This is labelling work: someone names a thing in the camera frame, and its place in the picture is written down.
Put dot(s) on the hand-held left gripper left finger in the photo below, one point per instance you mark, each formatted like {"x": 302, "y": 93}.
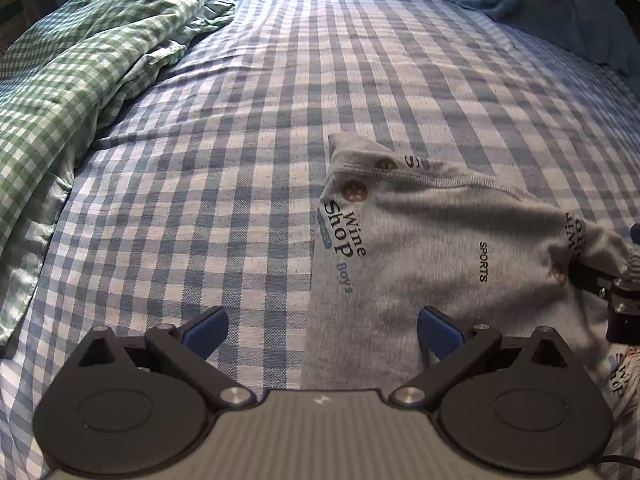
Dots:
{"x": 207, "y": 334}

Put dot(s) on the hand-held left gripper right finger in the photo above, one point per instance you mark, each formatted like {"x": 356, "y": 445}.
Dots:
{"x": 436, "y": 334}

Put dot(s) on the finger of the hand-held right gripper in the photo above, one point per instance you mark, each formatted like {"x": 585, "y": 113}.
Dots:
{"x": 592, "y": 277}

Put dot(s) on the grey printed pants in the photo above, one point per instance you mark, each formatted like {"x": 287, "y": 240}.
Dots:
{"x": 450, "y": 270}

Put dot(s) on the blue checked bed sheet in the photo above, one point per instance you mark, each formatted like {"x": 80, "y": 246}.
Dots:
{"x": 225, "y": 160}

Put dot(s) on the green checked quilt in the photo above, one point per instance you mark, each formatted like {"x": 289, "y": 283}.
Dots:
{"x": 75, "y": 85}

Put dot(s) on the blue star print cloth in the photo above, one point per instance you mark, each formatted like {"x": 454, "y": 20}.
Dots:
{"x": 540, "y": 0}

